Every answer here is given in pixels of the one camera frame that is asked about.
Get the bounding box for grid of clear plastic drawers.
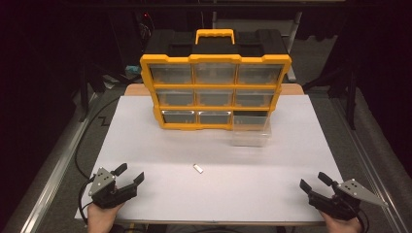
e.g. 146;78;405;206
149;62;285;126

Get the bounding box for person's right hand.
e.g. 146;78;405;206
319;209;363;233

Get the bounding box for black stand legs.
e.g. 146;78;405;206
302;62;359;131
77;59;130;123

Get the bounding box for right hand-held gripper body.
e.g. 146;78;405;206
307;179;389;221

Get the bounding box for person's left hand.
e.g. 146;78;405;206
86;202;124;233

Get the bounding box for transparent storage bin drawer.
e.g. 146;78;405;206
230;115;272;149

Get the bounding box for long black floor cable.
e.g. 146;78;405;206
74;96;121;180

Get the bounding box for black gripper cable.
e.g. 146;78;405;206
354;203;371;233
78;176;97;226

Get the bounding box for white board sheet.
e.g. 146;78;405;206
74;94;344;225

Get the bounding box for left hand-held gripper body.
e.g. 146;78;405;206
87;167;139;210

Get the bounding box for yellow black organizer cabinet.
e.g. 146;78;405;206
139;28;292;132

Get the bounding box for aluminium rail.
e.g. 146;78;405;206
17;91;100;233
328;95;412;233

